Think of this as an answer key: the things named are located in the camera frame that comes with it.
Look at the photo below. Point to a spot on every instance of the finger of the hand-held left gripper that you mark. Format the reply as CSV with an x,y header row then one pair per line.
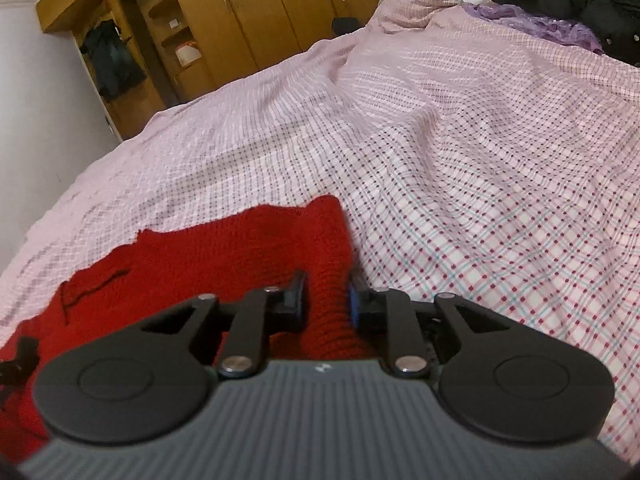
x,y
22,357

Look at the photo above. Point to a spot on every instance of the wooden wardrobe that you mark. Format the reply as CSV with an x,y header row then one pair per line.
x,y
260,10

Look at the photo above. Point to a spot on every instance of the small black object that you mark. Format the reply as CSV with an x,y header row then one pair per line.
x,y
345,26

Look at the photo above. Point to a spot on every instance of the pink checked bedsheet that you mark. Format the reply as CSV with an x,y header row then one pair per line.
x,y
400,135

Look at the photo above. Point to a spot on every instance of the black padded coat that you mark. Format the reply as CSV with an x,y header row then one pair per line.
x,y
575,0

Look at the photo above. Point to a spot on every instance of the purple cloth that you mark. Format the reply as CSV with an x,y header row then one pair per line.
x,y
550,27

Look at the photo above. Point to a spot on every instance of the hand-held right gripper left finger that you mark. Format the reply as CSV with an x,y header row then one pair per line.
x,y
295,305

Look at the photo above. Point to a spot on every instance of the dark hanging jacket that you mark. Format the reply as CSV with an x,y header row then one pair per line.
x,y
112,57

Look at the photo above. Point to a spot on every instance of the red knitted sweater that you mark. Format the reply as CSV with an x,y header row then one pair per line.
x,y
200,260

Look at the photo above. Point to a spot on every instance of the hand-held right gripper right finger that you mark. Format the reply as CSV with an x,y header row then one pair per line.
x,y
353,302

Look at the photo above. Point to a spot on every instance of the white bag on shelf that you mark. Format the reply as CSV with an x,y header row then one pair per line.
x,y
188,53

